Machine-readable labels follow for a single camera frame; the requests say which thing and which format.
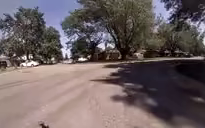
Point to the brownish grey asphalt road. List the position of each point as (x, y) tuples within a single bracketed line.
[(70, 93)]

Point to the white car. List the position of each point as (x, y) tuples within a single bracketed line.
[(30, 63)]

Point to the large spreading tree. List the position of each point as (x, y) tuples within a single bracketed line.
[(123, 23)]

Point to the brown house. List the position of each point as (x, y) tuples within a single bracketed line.
[(112, 54)]

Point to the shaded grass verge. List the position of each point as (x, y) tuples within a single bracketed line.
[(198, 71)]

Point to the broad green tree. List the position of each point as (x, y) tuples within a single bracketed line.
[(23, 30)]

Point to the white vehicle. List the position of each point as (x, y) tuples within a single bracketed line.
[(82, 59)]

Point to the row of trees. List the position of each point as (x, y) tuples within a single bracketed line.
[(181, 38)]

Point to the robot's own part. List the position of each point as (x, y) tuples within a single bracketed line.
[(43, 125)]

